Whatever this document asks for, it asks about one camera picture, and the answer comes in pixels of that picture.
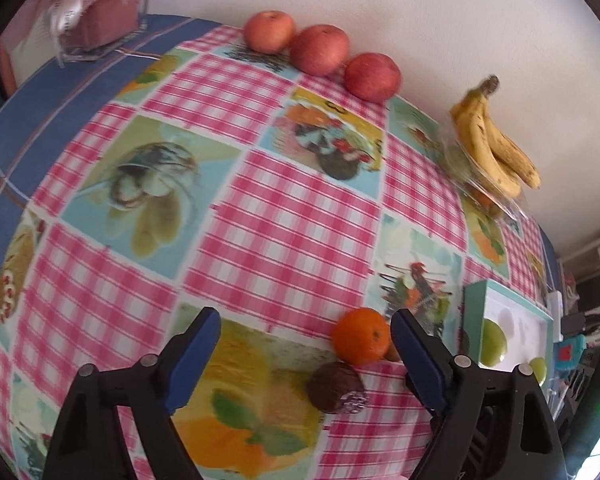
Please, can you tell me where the small green guava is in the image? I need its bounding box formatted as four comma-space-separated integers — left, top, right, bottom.
528, 356, 548, 387

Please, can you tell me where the teal toy box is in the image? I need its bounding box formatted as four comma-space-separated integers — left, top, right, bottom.
554, 334, 586, 372

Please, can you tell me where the dark red apple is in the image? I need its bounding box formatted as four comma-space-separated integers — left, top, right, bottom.
343, 52, 402, 104

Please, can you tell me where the orange tangerine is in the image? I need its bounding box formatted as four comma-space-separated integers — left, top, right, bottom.
330, 308, 390, 366

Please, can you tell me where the clear acrylic napkin holder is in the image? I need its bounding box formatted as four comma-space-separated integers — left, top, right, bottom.
45, 0, 148, 65

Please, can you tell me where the middle red apple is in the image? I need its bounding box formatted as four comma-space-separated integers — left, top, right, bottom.
289, 24, 350, 77

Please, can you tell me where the white power strip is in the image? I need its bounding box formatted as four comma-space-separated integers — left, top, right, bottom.
546, 290, 564, 342

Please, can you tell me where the blue table cover cloth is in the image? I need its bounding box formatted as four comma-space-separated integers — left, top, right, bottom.
0, 13, 224, 241

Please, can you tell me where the clear plastic fruit container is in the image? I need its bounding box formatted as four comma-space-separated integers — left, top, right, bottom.
438, 119, 530, 222

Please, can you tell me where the dark brown passion fruit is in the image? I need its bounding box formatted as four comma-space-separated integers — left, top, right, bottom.
306, 362, 368, 415

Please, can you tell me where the yellow banana bunch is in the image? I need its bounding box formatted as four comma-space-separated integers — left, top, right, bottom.
450, 75, 541, 198

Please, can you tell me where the large green guava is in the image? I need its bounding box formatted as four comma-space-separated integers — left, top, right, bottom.
480, 318, 508, 367

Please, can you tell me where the white teal-rimmed box lid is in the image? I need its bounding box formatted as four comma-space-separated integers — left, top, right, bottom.
463, 280, 553, 372

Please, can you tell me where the pale red apple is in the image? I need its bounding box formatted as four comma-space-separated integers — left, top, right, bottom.
242, 10, 296, 54

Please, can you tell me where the pink checkered fruit tablecloth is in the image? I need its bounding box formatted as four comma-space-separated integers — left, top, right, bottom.
0, 25, 544, 479

